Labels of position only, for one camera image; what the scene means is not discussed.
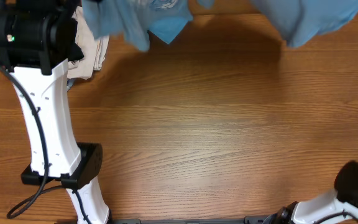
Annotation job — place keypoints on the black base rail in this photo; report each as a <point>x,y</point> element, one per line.
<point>245,220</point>

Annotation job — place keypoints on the beige folded garment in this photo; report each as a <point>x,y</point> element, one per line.
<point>93,50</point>

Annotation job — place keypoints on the black folded garment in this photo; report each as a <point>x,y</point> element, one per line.
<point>75,53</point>

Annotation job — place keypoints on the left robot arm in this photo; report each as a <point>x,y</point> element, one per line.
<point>36,41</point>

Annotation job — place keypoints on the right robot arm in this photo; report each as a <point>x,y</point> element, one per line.
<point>335,206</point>

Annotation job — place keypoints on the light denim folded garment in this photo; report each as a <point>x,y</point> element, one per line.
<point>70,83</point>

